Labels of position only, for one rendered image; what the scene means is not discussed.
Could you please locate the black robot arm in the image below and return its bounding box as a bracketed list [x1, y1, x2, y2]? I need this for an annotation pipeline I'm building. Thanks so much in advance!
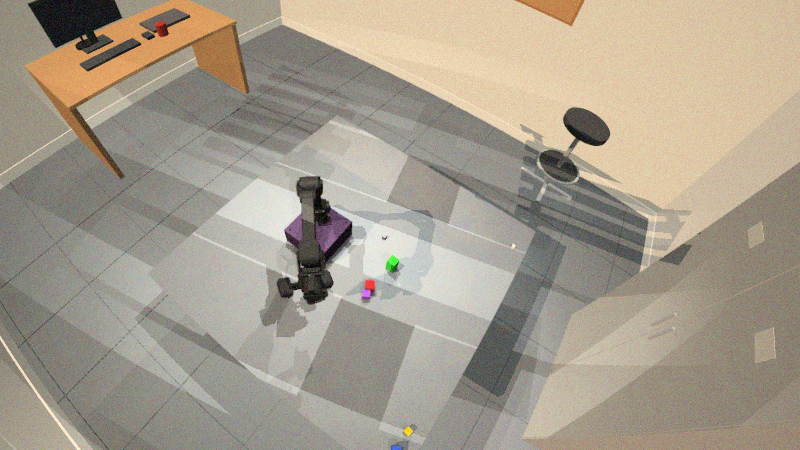
[296, 176, 331, 305]

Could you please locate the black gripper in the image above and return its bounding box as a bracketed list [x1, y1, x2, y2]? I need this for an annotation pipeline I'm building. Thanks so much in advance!
[277, 270, 333, 298]

